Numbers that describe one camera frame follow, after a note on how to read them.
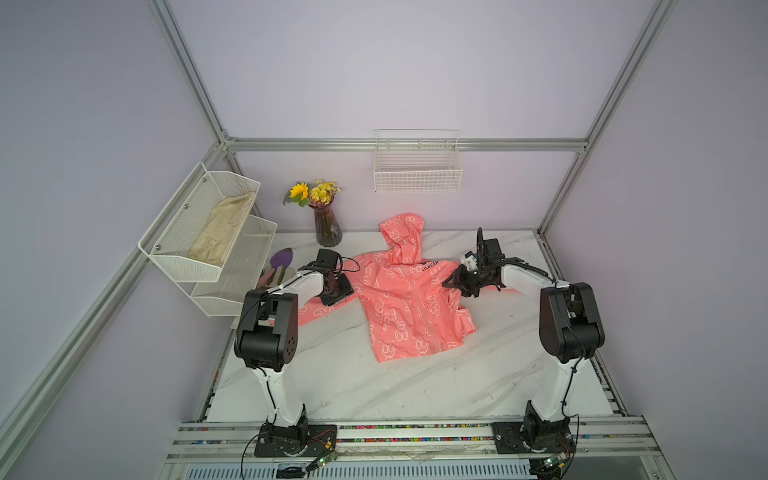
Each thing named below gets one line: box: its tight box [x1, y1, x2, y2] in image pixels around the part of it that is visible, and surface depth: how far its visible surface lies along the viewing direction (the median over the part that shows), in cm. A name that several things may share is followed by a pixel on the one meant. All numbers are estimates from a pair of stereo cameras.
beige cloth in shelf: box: [189, 192, 255, 265], surface depth 80 cm
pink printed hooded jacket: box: [298, 213, 499, 363], surface depth 99 cm
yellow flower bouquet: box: [283, 180, 341, 208], surface depth 101 cm
